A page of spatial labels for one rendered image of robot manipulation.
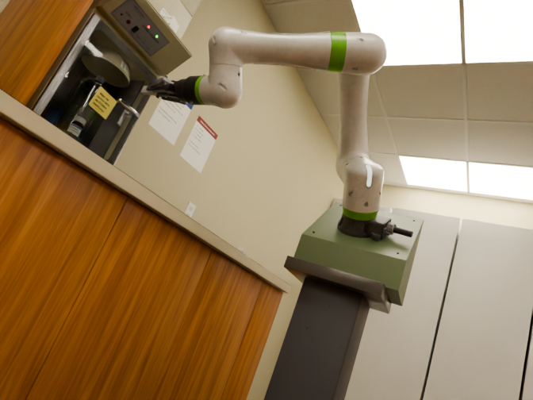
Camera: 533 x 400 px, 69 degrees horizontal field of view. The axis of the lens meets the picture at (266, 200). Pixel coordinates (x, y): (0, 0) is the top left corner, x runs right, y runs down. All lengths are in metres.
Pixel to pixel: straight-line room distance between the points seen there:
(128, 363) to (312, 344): 0.57
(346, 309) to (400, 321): 2.41
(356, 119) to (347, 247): 0.46
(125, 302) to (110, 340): 0.11
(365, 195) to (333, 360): 0.53
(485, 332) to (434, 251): 0.75
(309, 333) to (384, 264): 0.32
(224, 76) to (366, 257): 0.72
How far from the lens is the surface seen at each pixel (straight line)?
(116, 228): 1.18
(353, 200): 1.36
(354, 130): 1.46
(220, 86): 1.22
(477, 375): 3.61
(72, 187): 1.09
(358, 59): 1.25
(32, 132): 1.00
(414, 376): 3.63
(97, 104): 1.42
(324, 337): 1.30
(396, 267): 1.30
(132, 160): 2.07
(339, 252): 1.33
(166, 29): 1.50
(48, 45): 1.27
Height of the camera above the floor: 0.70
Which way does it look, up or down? 17 degrees up
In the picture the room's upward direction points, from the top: 21 degrees clockwise
